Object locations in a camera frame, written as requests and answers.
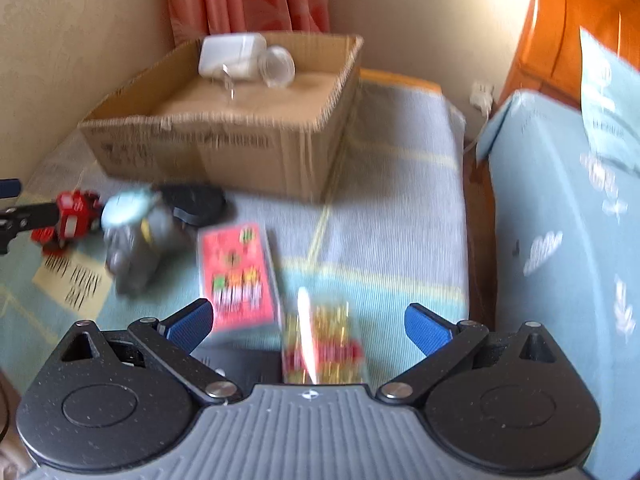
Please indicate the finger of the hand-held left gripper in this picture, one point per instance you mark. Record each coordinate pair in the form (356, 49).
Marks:
(25, 217)
(9, 188)

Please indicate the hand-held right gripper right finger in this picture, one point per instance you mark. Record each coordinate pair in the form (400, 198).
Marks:
(425, 325)

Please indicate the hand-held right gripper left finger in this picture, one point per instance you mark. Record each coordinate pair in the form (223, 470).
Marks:
(190, 320)

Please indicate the red toy car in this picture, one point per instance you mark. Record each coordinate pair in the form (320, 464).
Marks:
(75, 215)

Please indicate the red card box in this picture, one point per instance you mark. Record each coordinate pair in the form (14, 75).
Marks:
(235, 270)

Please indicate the grey blue toy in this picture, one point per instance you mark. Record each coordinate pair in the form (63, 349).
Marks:
(140, 250)

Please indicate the golden capsule bottle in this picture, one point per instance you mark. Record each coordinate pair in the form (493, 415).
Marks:
(335, 340)

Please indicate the mint green egg-shaped container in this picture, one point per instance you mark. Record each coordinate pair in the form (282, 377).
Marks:
(127, 207)

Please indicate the black case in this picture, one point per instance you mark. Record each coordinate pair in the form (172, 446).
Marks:
(200, 205)

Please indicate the cardboard box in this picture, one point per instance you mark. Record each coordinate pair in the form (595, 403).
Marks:
(210, 155)

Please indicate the light blue bed sheet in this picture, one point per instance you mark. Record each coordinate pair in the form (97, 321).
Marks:
(550, 210)

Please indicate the white plastic container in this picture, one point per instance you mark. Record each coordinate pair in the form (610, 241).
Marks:
(232, 55)

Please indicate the clear plastic jar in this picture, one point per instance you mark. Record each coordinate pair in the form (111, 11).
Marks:
(277, 67)

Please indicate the light blue pillow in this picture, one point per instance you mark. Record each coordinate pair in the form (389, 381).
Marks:
(610, 100)

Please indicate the wooden bed headboard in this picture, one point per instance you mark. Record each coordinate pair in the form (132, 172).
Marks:
(550, 20)

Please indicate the white charger in wall socket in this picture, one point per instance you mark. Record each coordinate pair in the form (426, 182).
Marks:
(481, 94)

